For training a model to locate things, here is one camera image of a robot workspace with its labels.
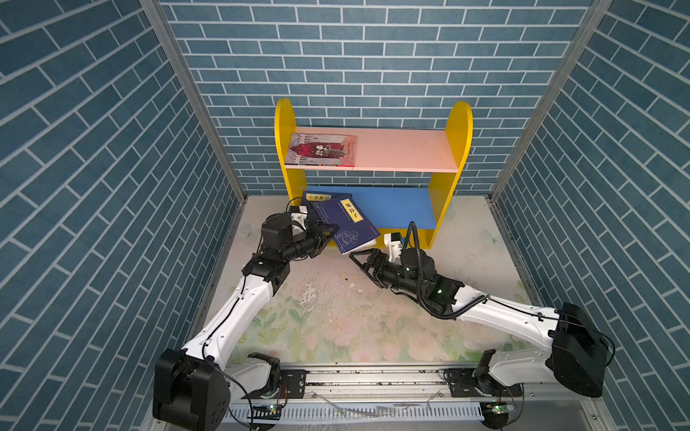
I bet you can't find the yellow pink blue bookshelf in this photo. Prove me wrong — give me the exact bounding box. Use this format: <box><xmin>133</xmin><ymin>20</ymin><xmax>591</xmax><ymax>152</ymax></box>
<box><xmin>305</xmin><ymin>102</ymin><xmax>474</xmax><ymax>249</ymax></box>

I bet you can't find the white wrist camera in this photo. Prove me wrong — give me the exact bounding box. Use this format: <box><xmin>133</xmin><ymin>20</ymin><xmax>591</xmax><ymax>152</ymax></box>
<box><xmin>290</xmin><ymin>208</ymin><xmax>308</xmax><ymax>226</ymax></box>
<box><xmin>384</xmin><ymin>233</ymin><xmax>404</xmax><ymax>263</ymax></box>

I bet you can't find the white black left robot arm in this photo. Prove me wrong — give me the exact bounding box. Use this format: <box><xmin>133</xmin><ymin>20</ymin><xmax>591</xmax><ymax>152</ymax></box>
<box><xmin>152</xmin><ymin>212</ymin><xmax>339</xmax><ymax>430</ymax></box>

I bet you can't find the navy book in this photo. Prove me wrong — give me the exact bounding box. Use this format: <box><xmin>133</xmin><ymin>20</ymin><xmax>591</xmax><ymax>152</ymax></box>
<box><xmin>301</xmin><ymin>190</ymin><xmax>351</xmax><ymax>212</ymax></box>
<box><xmin>314</xmin><ymin>196</ymin><xmax>381</xmax><ymax>255</ymax></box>

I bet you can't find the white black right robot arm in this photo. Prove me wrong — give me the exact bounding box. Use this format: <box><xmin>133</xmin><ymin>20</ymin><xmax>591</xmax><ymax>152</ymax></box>
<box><xmin>350</xmin><ymin>248</ymin><xmax>615</xmax><ymax>398</ymax></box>

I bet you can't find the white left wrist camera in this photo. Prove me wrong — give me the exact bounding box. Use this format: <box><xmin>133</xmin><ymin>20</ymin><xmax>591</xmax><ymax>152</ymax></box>
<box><xmin>290</xmin><ymin>208</ymin><xmax>308</xmax><ymax>226</ymax></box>

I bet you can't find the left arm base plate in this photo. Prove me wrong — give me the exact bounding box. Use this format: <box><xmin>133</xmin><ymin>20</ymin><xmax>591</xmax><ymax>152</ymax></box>
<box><xmin>250</xmin><ymin>369</ymin><xmax>307</xmax><ymax>400</ymax></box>

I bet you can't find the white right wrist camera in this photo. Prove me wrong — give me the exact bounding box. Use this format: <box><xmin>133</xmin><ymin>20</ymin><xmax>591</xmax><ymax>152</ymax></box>
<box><xmin>384</xmin><ymin>233</ymin><xmax>404</xmax><ymax>263</ymax></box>

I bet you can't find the red illustrated cover book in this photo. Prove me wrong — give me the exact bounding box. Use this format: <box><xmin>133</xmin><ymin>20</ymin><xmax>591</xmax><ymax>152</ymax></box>
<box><xmin>286</xmin><ymin>133</ymin><xmax>357</xmax><ymax>166</ymax></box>

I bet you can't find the white slotted cable duct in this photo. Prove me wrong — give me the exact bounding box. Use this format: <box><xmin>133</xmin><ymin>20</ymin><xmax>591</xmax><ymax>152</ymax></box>
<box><xmin>224</xmin><ymin>402</ymin><xmax>483</xmax><ymax>425</ymax></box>

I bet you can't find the black corrugated right cable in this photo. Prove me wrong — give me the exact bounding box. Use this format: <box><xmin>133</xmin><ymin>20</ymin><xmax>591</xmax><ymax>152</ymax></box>
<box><xmin>403</xmin><ymin>221</ymin><xmax>489</xmax><ymax>321</ymax></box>

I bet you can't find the green circuit board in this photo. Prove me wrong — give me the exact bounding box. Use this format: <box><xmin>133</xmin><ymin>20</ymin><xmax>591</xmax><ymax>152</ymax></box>
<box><xmin>251</xmin><ymin>404</ymin><xmax>283</xmax><ymax>421</ymax></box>
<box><xmin>480</xmin><ymin>402</ymin><xmax>510</xmax><ymax>430</ymax></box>

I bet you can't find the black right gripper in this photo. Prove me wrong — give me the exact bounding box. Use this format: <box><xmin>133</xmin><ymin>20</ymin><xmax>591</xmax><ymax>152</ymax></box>
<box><xmin>352</xmin><ymin>248</ymin><xmax>425</xmax><ymax>300</ymax></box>

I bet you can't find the left green circuit board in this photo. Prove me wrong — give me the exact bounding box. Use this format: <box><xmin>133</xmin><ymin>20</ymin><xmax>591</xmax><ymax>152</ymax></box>
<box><xmin>251</xmin><ymin>404</ymin><xmax>283</xmax><ymax>421</ymax></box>

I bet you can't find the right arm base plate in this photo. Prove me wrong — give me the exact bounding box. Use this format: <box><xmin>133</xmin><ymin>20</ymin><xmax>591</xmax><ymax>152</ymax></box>
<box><xmin>441</xmin><ymin>368</ymin><xmax>524</xmax><ymax>398</ymax></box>

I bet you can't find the right green circuit board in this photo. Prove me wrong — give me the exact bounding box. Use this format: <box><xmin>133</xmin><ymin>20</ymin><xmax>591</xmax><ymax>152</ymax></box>
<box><xmin>480</xmin><ymin>402</ymin><xmax>510</xmax><ymax>430</ymax></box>

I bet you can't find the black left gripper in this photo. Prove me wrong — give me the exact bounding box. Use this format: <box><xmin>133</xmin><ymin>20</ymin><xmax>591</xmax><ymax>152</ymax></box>
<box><xmin>279</xmin><ymin>221</ymin><xmax>339</xmax><ymax>263</ymax></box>

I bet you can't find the aluminium front rail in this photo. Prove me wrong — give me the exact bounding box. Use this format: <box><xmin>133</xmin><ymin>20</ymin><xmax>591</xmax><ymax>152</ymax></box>
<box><xmin>221</xmin><ymin>363</ymin><xmax>586</xmax><ymax>402</ymax></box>

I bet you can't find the floral table mat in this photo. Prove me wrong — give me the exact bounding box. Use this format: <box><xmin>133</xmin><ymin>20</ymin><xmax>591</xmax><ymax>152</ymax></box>
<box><xmin>229</xmin><ymin>196</ymin><xmax>529</xmax><ymax>364</ymax></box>

